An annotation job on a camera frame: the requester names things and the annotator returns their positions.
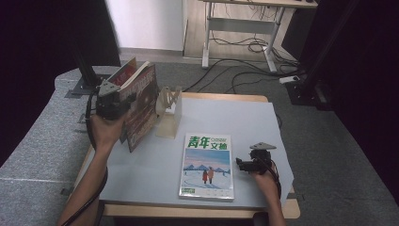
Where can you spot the red-title portrait magazine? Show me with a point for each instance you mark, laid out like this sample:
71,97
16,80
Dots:
124,73

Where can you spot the person's left hand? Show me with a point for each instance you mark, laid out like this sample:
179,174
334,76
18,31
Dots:
106,132

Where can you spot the black metal stand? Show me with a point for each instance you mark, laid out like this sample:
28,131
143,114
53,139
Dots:
306,91
89,80

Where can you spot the dark illustrated magazine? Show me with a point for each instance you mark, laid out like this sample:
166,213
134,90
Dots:
144,103

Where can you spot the person's right hand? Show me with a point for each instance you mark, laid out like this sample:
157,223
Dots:
269,186

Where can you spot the metal desk frame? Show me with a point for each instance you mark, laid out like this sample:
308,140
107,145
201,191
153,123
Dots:
241,25

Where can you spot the white power strip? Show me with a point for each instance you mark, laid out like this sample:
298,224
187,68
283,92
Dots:
289,79

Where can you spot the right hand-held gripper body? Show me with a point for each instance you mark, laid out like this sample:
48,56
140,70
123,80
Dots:
261,160

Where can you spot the black curtain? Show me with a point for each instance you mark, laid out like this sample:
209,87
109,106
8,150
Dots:
370,78
37,62

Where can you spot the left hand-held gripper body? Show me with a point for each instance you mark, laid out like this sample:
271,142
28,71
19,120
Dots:
109,106

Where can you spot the green-title snow scene magazine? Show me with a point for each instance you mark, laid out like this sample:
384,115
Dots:
207,169

